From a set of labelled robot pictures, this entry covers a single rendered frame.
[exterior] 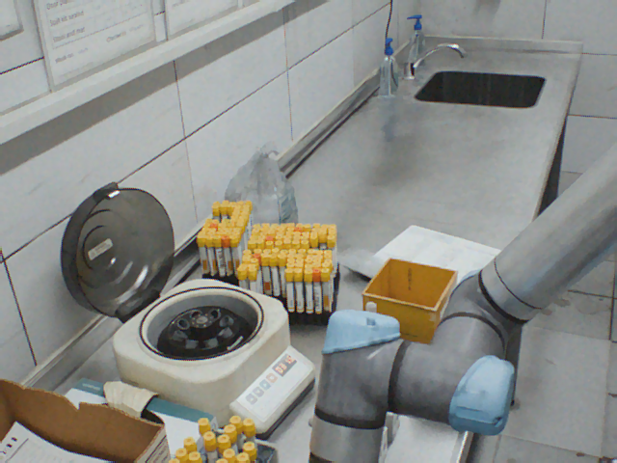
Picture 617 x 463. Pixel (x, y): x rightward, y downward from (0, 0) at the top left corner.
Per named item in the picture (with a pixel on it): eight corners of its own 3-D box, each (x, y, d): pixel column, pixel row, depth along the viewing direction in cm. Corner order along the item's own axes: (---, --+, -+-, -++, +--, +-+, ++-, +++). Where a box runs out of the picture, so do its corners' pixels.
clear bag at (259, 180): (288, 258, 152) (282, 179, 143) (210, 257, 155) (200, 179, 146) (304, 204, 174) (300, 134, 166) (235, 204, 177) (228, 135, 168)
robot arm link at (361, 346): (397, 325, 68) (316, 309, 71) (380, 436, 68) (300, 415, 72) (416, 319, 75) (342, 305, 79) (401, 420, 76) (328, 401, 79)
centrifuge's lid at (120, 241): (59, 215, 102) (24, 210, 107) (107, 357, 112) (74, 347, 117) (159, 162, 118) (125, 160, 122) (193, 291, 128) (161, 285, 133)
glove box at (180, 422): (184, 503, 96) (174, 451, 91) (48, 457, 105) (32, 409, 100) (228, 440, 106) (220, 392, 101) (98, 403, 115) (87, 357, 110)
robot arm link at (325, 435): (373, 434, 69) (297, 415, 72) (366, 479, 69) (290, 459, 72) (392, 419, 76) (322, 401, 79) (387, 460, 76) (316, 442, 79)
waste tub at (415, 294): (434, 359, 120) (436, 310, 115) (361, 340, 126) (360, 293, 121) (456, 316, 130) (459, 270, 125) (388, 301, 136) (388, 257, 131)
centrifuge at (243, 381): (248, 462, 102) (239, 397, 96) (104, 395, 116) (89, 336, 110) (332, 367, 119) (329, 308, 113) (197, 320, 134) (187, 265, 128)
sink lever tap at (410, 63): (463, 84, 254) (465, 46, 248) (400, 79, 263) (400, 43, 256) (472, 70, 268) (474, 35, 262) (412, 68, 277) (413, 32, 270)
